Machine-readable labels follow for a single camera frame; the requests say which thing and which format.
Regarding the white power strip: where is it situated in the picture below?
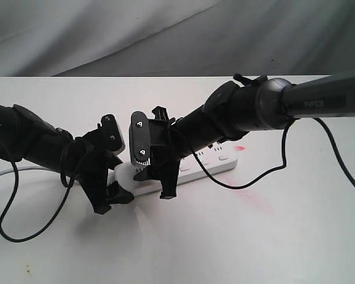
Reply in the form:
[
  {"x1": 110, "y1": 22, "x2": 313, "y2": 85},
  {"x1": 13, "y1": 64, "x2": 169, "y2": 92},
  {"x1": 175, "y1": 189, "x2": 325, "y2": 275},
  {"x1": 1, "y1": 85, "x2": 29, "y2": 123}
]
[{"x1": 107, "y1": 143, "x2": 238, "y2": 196}]

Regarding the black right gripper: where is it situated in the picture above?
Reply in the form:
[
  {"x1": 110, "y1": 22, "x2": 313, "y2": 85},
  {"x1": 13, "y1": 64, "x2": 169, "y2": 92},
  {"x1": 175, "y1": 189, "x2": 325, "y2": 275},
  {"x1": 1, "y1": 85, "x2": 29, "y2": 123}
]
[{"x1": 133, "y1": 106, "x2": 180, "y2": 199}]

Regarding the grey backdrop cloth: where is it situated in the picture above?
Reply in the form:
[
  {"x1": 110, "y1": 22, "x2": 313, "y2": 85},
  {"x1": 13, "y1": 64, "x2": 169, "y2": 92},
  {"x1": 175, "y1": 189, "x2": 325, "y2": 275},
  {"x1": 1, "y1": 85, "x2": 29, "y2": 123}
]
[{"x1": 0, "y1": 1, "x2": 355, "y2": 76}]

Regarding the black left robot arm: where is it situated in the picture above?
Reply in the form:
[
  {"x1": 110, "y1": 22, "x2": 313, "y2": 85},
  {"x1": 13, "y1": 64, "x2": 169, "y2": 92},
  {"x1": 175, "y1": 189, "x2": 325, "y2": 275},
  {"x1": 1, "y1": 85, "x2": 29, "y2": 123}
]
[{"x1": 0, "y1": 105, "x2": 134, "y2": 215}]

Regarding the black camera cable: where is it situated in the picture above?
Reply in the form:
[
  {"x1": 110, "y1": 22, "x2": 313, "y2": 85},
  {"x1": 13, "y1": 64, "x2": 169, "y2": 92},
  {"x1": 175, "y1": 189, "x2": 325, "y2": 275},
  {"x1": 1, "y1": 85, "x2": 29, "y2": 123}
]
[
  {"x1": 168, "y1": 117, "x2": 355, "y2": 205},
  {"x1": 0, "y1": 144, "x2": 92, "y2": 243}
]

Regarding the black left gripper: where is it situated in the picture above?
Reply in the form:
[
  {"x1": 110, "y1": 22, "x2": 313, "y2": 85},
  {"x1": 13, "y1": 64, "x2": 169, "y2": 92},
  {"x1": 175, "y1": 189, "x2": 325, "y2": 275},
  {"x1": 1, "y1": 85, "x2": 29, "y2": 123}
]
[{"x1": 60, "y1": 127, "x2": 134, "y2": 214}]

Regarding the grey power cord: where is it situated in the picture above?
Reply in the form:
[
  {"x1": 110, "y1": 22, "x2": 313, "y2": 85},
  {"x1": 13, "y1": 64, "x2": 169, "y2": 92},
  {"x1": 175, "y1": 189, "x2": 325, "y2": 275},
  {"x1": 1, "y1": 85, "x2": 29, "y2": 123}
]
[{"x1": 0, "y1": 156, "x2": 48, "y2": 181}]

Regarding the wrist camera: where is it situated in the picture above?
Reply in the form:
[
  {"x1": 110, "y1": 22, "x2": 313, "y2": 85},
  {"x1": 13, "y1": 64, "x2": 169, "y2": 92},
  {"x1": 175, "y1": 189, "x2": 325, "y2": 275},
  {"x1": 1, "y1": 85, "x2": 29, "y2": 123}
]
[
  {"x1": 129, "y1": 111, "x2": 151, "y2": 168},
  {"x1": 101, "y1": 114, "x2": 125, "y2": 155}
]

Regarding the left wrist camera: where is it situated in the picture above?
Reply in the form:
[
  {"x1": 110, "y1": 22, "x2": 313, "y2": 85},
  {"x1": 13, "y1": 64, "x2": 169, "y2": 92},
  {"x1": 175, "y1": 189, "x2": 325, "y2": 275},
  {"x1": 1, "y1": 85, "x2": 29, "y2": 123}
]
[{"x1": 101, "y1": 114, "x2": 125, "y2": 155}]

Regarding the black left camera cable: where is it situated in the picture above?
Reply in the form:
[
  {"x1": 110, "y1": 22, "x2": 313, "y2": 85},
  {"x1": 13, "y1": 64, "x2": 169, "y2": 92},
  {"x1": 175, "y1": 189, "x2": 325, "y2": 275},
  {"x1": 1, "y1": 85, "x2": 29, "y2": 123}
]
[{"x1": 0, "y1": 144, "x2": 92, "y2": 243}]

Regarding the black right camera cable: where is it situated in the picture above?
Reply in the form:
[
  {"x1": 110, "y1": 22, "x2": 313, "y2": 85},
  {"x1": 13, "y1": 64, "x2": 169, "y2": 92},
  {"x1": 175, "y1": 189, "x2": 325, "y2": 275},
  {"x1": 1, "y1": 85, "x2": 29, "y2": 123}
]
[{"x1": 168, "y1": 117, "x2": 355, "y2": 205}]

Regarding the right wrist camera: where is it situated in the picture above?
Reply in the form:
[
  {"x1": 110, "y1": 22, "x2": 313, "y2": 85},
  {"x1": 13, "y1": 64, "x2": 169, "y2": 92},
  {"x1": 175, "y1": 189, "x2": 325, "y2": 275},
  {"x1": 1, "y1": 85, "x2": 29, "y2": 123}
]
[{"x1": 129, "y1": 111, "x2": 151, "y2": 168}]

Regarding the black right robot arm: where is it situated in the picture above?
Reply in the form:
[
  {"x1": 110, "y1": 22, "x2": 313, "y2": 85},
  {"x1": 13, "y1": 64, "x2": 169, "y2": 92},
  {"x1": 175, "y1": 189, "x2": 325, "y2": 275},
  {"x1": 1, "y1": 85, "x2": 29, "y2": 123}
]
[{"x1": 129, "y1": 70, "x2": 355, "y2": 199}]

